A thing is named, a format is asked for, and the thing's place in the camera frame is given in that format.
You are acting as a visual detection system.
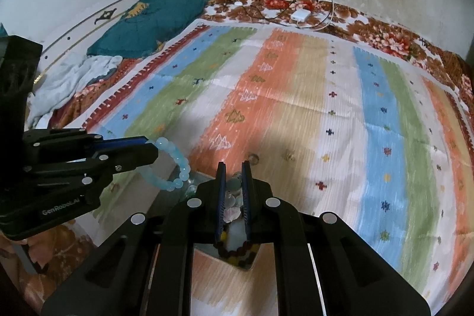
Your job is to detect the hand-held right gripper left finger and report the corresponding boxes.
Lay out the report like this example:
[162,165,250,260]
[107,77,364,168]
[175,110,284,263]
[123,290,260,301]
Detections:
[41,161,228,316]

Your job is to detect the light blue bead bracelet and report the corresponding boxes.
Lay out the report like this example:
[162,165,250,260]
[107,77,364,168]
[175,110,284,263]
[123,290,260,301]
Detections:
[138,137,192,193]

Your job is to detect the white headboard with gold lines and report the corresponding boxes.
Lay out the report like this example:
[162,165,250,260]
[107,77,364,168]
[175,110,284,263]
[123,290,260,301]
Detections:
[0,0,183,81]

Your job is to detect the teal pillow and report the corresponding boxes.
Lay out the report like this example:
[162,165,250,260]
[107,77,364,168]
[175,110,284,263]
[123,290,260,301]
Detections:
[87,0,207,58]

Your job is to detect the black white yellow bead bracelet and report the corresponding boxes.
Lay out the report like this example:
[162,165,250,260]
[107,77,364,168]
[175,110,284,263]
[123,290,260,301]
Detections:
[214,171,262,267]

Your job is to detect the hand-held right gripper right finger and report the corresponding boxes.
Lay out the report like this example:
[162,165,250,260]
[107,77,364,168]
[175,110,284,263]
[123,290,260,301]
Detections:
[241,160,435,316]

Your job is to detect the striped colourful blanket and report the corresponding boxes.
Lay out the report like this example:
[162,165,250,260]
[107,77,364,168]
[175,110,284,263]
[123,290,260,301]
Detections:
[83,21,474,316]

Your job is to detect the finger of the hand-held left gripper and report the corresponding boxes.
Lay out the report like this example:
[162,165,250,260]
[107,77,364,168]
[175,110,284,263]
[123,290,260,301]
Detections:
[88,135,151,153]
[98,143,160,175]

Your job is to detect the white crumpled cloth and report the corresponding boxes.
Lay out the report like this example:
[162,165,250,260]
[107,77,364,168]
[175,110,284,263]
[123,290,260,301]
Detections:
[27,54,124,129]

